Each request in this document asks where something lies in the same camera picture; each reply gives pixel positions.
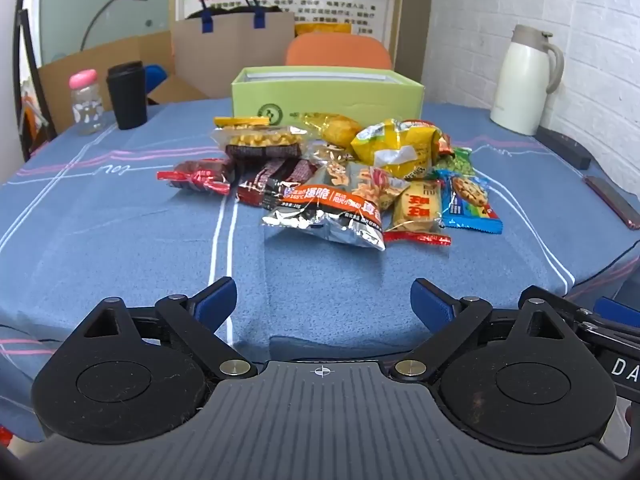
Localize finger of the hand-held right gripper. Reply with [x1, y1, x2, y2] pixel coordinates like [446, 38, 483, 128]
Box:
[517, 286, 601, 333]
[594, 296, 640, 322]

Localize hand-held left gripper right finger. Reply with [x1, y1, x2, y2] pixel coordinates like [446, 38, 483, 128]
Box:
[385, 279, 563, 380]

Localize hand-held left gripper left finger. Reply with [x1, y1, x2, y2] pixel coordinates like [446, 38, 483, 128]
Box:
[82, 276, 258, 380]

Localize blue cookie packet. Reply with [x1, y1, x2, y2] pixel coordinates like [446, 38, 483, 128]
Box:
[435, 170, 502, 235]

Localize dark red foil-ended snack packet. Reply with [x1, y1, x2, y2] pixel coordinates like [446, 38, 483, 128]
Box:
[156, 157, 236, 196]

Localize green pea snack packet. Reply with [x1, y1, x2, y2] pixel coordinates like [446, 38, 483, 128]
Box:
[430, 147, 476, 178]

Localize light green cardboard box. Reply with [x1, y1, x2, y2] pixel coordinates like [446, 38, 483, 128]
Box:
[231, 66, 426, 128]

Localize yellow cake packet red ends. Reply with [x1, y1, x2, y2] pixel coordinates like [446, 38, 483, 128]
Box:
[384, 180, 451, 247]

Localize smartphone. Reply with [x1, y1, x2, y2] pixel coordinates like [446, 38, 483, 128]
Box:
[582, 175, 640, 231]

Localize blue striped tablecloth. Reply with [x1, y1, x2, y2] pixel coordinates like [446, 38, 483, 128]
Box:
[0, 97, 640, 441]

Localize dark brown snack packet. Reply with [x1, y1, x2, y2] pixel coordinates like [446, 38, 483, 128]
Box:
[235, 157, 321, 211]

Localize silver orange snack packet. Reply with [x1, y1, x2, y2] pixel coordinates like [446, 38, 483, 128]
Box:
[261, 167, 387, 252]

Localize flat black box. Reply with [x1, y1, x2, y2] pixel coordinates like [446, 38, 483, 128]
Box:
[535, 127, 593, 171]

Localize clear packet of yellow beans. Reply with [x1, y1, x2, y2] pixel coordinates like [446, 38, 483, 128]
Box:
[212, 116, 307, 153]

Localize black cup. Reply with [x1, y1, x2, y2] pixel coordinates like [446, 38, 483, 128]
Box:
[106, 61, 149, 131]

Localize blue plastic object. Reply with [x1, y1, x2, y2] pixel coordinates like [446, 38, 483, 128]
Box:
[145, 64, 168, 96]

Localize white thermos jug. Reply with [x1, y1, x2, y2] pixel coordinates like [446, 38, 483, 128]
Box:
[490, 24, 566, 136]

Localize clear jar pink lid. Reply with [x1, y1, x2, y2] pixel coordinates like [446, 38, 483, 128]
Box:
[69, 69, 106, 137]

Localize orange chair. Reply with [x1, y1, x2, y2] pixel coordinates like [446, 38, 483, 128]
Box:
[285, 34, 393, 71]

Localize brown cardboard box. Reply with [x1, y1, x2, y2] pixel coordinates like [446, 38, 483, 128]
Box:
[37, 30, 211, 133]

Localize brown paper bag blue handles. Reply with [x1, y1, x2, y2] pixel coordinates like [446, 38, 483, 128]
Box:
[171, 0, 296, 101]

